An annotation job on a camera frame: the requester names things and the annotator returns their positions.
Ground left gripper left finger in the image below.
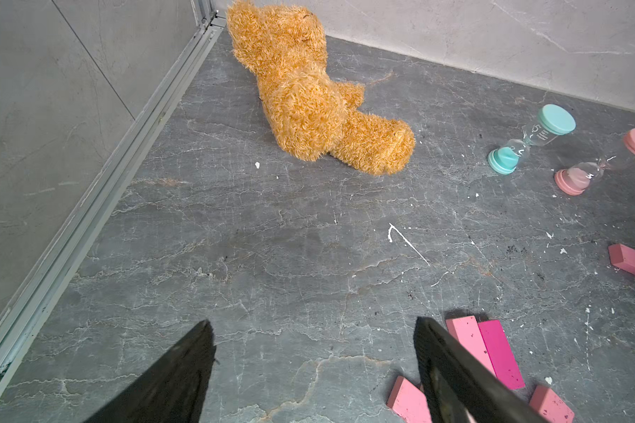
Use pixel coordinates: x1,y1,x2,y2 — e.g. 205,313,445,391
87,320,216,422

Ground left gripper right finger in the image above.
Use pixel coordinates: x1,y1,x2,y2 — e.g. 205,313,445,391
414,317,545,423

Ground light pink block tilted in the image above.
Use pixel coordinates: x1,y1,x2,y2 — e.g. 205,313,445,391
386,375,432,423

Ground magenta block upper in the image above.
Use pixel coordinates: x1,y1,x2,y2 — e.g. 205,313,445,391
478,320,526,390

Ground light pink block upper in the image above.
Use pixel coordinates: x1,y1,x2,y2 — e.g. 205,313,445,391
446,315,495,375

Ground pink block right tilted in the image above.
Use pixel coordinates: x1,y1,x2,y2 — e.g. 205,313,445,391
529,385,575,423

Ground teal sand timer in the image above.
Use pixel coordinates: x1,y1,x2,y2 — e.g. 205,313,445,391
487,104,576,176

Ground pink sand timer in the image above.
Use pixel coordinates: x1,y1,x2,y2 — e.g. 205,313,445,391
554,129,635,196

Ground brown teddy bear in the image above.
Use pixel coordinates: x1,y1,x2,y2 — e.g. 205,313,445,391
227,1,416,176

